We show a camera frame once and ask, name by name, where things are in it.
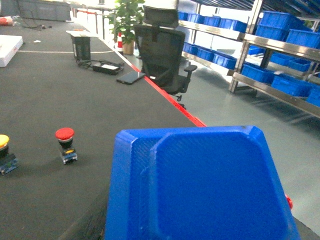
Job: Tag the blue plastic part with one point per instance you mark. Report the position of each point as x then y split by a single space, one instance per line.
196 183

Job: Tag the stainless steel shelf rack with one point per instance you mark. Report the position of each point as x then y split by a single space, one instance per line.
241 82

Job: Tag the black smartphone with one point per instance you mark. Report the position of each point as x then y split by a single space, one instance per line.
130 78

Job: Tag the black power adapter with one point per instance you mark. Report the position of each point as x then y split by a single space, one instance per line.
106 69

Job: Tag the black office chair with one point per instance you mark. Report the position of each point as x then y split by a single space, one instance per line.
160 48

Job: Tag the small orange traffic cone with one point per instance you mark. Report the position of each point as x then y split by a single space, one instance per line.
120 43

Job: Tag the red mushroom push button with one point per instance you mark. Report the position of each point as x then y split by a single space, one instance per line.
64 137

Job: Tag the black table mat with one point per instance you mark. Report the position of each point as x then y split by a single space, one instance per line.
42 90

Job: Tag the potted green plant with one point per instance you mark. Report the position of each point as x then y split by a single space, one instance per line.
126 14

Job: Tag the black upright box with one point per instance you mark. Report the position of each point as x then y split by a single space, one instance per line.
81 43

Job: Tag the yellow mushroom push button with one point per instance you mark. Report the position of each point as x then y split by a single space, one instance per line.
8 161

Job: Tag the white flat box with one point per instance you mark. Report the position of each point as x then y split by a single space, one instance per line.
9 46

